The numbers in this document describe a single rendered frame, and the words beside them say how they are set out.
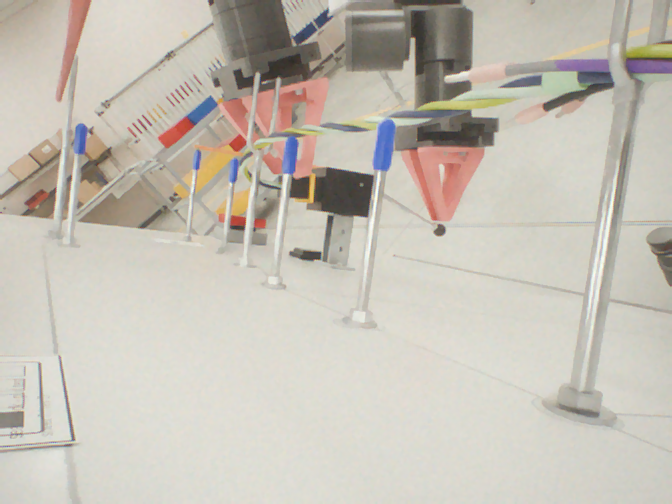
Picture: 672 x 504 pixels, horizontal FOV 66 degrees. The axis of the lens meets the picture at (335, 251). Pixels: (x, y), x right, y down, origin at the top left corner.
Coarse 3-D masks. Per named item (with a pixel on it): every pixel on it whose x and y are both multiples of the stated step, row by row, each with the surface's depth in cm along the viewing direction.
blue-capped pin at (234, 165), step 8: (232, 160) 46; (232, 168) 46; (232, 176) 46; (232, 184) 46; (232, 192) 47; (232, 200) 47; (224, 224) 47; (224, 232) 47; (224, 240) 47; (224, 248) 47
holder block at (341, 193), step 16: (320, 176) 48; (336, 176) 47; (352, 176) 47; (368, 176) 48; (336, 192) 47; (352, 192) 48; (368, 192) 48; (320, 208) 47; (336, 208) 47; (352, 208) 48; (368, 208) 48
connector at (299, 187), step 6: (282, 180) 47; (294, 180) 46; (300, 180) 46; (306, 180) 46; (318, 180) 47; (294, 186) 46; (300, 186) 46; (306, 186) 46; (318, 186) 47; (294, 192) 46; (300, 192) 46; (306, 192) 46; (318, 192) 47; (294, 198) 46; (300, 198) 46; (306, 198) 46; (318, 198) 47
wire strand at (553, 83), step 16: (528, 80) 16; (544, 80) 15; (560, 80) 15; (576, 80) 14; (592, 80) 14; (608, 80) 14; (464, 96) 19; (480, 96) 18; (496, 96) 17; (512, 96) 16; (528, 96) 16; (400, 112) 23; (416, 112) 21; (432, 112) 20; (448, 112) 20; (464, 112) 19; (288, 128) 34; (304, 128) 32; (320, 128) 30; (336, 128) 28; (352, 128) 27; (368, 128) 25
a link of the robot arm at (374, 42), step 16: (368, 0) 53; (384, 0) 53; (400, 0) 52; (416, 0) 52; (432, 0) 52; (448, 0) 52; (352, 16) 50; (368, 16) 50; (384, 16) 50; (400, 16) 50; (352, 32) 49; (368, 32) 49; (384, 32) 49; (400, 32) 49; (352, 48) 50; (368, 48) 50; (384, 48) 50; (400, 48) 50; (352, 64) 51; (368, 64) 51; (384, 64) 51; (400, 64) 51
